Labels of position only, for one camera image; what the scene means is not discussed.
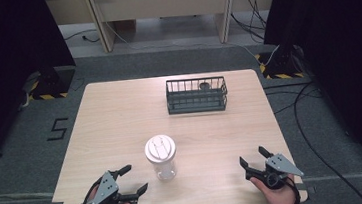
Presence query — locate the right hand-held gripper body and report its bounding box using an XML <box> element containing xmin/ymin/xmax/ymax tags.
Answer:
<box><xmin>244</xmin><ymin>151</ymin><xmax>306</xmax><ymax>193</ymax></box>

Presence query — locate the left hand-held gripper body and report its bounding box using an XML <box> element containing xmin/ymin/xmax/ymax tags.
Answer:
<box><xmin>88</xmin><ymin>168</ymin><xmax>140</xmax><ymax>204</ymax></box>

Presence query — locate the clear bottle with white lid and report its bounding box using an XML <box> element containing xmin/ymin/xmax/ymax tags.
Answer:
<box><xmin>143</xmin><ymin>133</ymin><xmax>180</xmax><ymax>184</ymax></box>

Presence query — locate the black wire basket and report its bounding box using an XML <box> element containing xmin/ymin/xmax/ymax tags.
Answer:
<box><xmin>164</xmin><ymin>74</ymin><xmax>230</xmax><ymax>117</ymax></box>

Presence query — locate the person's right hand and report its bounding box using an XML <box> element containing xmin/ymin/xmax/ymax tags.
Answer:
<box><xmin>250</xmin><ymin>173</ymin><xmax>297</xmax><ymax>204</ymax></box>

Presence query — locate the black stand base striped tape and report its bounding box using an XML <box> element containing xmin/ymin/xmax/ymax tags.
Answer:
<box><xmin>253</xmin><ymin>43</ymin><xmax>305</xmax><ymax>83</ymax></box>
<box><xmin>24</xmin><ymin>64</ymin><xmax>79</xmax><ymax>103</ymax></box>

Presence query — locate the black curtain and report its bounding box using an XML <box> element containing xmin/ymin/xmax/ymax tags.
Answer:
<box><xmin>0</xmin><ymin>0</ymin><xmax>86</xmax><ymax>169</ymax></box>
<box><xmin>259</xmin><ymin>0</ymin><xmax>362</xmax><ymax>204</ymax></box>

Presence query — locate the beige wooden desk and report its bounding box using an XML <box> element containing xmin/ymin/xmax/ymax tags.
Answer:
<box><xmin>42</xmin><ymin>0</ymin><xmax>286</xmax><ymax>61</ymax></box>

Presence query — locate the long black floor cable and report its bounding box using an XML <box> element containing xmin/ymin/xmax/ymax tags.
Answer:
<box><xmin>291</xmin><ymin>77</ymin><xmax>362</xmax><ymax>204</ymax></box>

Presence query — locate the bundle of black cables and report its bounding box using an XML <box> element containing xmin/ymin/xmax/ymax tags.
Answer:
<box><xmin>228</xmin><ymin>0</ymin><xmax>269</xmax><ymax>44</ymax></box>

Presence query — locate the black cable with plug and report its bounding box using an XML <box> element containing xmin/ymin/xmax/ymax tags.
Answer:
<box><xmin>62</xmin><ymin>28</ymin><xmax>101</xmax><ymax>47</ymax></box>

